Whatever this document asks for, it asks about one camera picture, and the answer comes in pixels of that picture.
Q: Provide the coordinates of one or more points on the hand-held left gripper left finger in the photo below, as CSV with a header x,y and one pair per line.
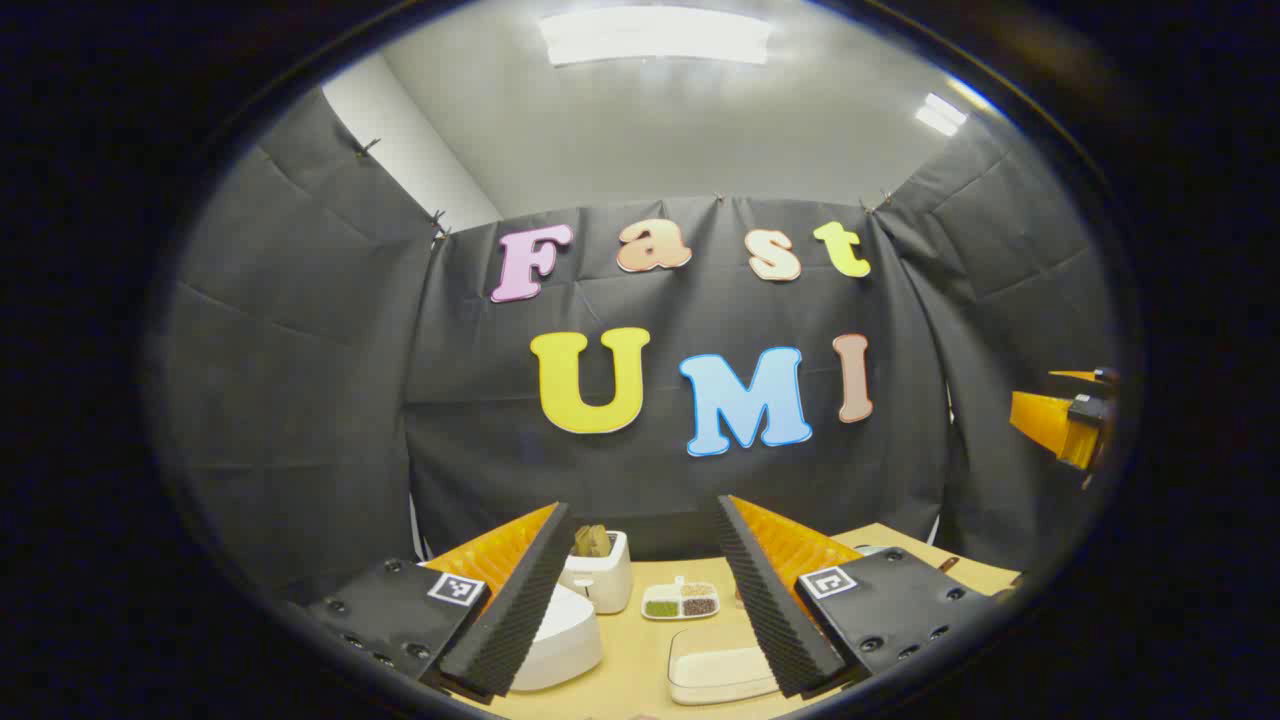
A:
x,y
520,610

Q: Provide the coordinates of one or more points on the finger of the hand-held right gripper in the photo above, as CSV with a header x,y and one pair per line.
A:
x,y
1045,425
1095,377

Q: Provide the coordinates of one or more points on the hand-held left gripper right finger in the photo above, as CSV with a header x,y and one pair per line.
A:
x,y
765,610

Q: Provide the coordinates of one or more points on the white rice cooker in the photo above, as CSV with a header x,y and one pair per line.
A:
x,y
560,640

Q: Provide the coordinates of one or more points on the white rice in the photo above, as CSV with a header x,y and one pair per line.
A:
x,y
720,682

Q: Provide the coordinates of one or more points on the clear glass tray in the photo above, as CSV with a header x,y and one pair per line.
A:
x,y
715,675

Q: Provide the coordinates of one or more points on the white toaster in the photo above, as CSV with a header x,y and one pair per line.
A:
x,y
600,585

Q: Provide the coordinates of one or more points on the white divided dish of beans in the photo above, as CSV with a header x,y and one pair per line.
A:
x,y
680,603

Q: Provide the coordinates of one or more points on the brown bread slice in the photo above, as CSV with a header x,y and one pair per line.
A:
x,y
592,541

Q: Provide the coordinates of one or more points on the small ceiling light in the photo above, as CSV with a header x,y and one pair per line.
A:
x,y
941,114

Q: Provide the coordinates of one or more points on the long ceiling light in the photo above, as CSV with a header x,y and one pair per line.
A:
x,y
655,35

